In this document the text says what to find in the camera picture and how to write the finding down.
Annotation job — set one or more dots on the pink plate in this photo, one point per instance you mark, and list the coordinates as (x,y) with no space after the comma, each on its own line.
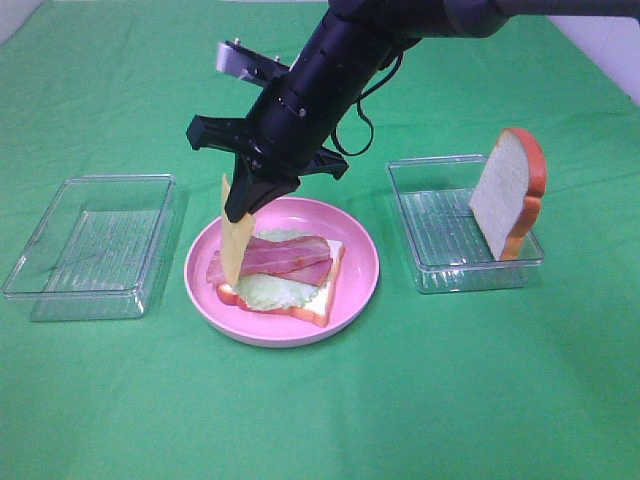
(355,286)

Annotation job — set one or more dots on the bread slice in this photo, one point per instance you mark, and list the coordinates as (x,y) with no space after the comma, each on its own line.
(507,198)
(268,294)

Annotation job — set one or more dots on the green tablecloth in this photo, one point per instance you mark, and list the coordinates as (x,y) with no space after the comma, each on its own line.
(533,383)

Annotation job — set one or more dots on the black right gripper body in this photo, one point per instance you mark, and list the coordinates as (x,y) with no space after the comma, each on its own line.
(283,133)

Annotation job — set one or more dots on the yellow cheese slice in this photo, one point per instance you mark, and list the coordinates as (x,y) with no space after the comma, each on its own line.
(235,238)

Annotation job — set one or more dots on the bread slice top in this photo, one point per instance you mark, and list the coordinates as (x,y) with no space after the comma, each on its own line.
(507,198)

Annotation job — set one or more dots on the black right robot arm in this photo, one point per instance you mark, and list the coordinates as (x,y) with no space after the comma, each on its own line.
(358,38)

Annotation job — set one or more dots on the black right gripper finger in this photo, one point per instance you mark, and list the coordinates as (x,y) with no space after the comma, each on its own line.
(264,191)
(242,197)

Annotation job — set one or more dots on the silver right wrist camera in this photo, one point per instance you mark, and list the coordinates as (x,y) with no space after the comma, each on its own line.
(245,64)

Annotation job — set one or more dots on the green lettuce leaf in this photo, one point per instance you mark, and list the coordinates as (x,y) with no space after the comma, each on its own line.
(283,273)

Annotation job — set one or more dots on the bacon strip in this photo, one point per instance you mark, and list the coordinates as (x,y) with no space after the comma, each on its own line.
(315,274)
(269,257)

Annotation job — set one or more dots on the clear plastic tray left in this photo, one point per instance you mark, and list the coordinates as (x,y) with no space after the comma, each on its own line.
(97,251)

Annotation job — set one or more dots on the bread slice bottom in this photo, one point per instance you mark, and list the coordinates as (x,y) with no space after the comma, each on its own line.
(268,294)

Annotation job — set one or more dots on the clear plastic tray right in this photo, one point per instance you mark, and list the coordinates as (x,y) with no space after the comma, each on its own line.
(445,247)

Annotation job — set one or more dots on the clear plastic tray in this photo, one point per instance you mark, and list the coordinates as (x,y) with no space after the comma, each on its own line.
(97,251)
(445,247)

